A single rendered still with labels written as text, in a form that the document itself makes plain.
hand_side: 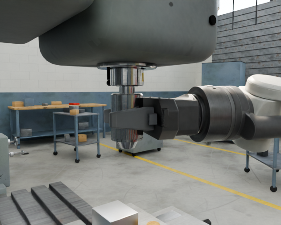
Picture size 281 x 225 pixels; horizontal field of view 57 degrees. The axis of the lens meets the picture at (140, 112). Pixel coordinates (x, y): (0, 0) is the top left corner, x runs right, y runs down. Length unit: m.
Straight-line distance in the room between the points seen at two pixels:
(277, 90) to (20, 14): 0.35
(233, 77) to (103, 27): 6.11
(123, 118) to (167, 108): 0.06
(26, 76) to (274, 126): 6.75
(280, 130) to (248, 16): 8.83
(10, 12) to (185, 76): 9.66
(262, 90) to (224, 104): 0.07
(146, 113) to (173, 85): 9.09
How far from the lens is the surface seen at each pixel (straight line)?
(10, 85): 6.92
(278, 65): 8.50
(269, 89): 0.44
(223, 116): 0.39
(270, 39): 8.71
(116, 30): 0.26
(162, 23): 0.29
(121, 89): 0.37
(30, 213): 0.83
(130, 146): 0.37
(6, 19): 0.29
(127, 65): 0.33
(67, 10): 0.24
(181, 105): 0.36
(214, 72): 6.46
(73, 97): 7.34
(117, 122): 0.34
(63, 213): 0.80
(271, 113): 0.45
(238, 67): 6.32
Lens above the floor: 1.28
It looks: 5 degrees down
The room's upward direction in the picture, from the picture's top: straight up
